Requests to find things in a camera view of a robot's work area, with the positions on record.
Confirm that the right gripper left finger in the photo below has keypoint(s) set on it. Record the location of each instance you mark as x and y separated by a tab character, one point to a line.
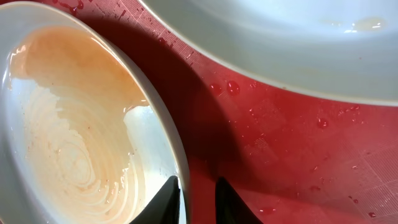
164	208

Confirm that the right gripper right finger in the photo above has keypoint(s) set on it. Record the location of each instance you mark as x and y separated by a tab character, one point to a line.
230	207

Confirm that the white plate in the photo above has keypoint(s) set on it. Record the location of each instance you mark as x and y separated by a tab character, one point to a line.
344	50
85	136

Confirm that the red plastic tray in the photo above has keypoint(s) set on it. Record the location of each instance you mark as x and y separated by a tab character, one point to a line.
292	158

